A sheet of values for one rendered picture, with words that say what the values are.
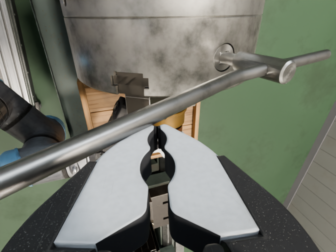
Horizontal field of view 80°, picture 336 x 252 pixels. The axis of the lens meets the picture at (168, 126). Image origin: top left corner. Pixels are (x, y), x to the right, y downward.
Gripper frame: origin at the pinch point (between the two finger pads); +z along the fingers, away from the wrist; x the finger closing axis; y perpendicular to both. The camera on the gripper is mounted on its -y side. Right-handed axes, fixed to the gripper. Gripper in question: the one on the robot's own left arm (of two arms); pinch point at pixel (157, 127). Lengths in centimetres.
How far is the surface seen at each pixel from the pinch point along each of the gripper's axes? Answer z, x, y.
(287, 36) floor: 172, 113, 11
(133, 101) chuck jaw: 15.8, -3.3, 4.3
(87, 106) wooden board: 41.0, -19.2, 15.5
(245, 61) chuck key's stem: 10.1, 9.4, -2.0
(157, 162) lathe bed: 53, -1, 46
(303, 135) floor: 193, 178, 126
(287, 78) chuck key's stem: 6.6, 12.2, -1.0
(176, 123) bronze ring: 25.0, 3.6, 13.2
